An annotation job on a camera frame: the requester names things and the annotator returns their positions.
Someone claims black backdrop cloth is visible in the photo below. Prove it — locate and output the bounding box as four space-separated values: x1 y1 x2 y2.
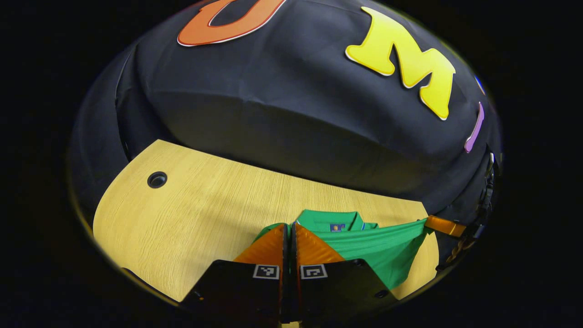
68 0 501 228

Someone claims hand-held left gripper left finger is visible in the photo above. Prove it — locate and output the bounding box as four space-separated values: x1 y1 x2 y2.
180 222 291 325

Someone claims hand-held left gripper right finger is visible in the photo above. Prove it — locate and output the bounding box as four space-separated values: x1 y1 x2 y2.
291 222 398 325

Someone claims green T-shirt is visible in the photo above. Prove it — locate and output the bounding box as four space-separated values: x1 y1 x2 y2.
253 209 432 290

